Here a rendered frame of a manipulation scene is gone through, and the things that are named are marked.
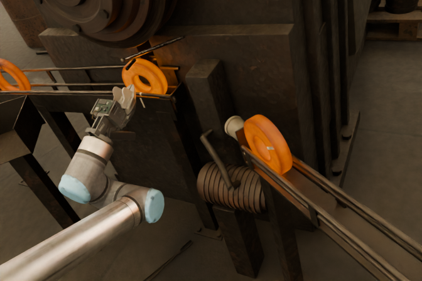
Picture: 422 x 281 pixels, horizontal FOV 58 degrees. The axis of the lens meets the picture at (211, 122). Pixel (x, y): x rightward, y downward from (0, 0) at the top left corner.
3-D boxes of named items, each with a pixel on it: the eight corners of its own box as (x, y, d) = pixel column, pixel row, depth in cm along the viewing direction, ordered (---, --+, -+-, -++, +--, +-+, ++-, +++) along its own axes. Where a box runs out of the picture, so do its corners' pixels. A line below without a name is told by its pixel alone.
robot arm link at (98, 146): (113, 165, 109) (88, 160, 113) (120, 150, 111) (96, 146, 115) (94, 151, 102) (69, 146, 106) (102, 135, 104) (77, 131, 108)
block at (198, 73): (217, 116, 129) (199, 55, 115) (238, 119, 126) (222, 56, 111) (203, 138, 122) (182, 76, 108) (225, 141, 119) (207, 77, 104)
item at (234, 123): (244, 128, 110) (239, 111, 106) (262, 141, 102) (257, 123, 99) (227, 138, 108) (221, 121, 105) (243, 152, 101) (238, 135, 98)
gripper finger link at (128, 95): (132, 76, 114) (119, 101, 110) (142, 87, 119) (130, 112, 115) (124, 75, 115) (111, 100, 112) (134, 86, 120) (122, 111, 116)
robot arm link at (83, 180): (71, 201, 108) (47, 187, 101) (91, 162, 114) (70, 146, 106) (95, 208, 104) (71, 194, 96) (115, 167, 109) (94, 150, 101)
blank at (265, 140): (274, 169, 100) (264, 175, 99) (247, 116, 100) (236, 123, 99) (302, 170, 85) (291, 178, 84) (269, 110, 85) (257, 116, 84)
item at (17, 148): (54, 229, 185) (-41, 115, 141) (106, 214, 184) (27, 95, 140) (47, 266, 169) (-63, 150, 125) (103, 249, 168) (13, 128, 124)
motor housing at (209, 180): (240, 245, 154) (208, 151, 121) (294, 260, 143) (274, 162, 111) (228, 274, 145) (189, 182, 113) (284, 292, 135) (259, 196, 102)
